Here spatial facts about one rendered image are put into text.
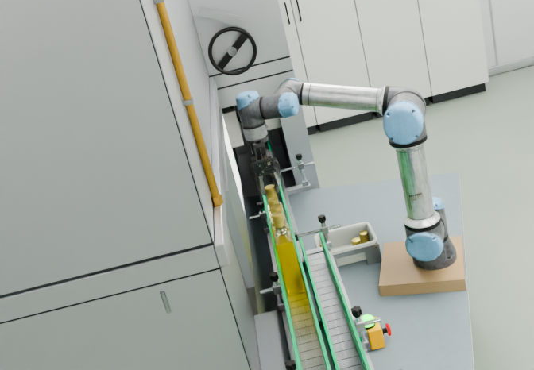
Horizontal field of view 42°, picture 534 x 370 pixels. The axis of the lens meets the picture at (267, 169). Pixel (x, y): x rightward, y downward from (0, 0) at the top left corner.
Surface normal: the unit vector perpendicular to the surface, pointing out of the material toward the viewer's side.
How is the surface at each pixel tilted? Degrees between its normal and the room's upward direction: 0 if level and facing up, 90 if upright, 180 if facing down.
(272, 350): 0
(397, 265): 0
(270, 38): 90
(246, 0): 90
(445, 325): 0
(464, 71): 90
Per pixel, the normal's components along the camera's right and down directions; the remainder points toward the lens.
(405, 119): -0.29, 0.31
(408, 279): -0.23, -0.90
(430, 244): -0.24, 0.54
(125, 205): 0.08, 0.36
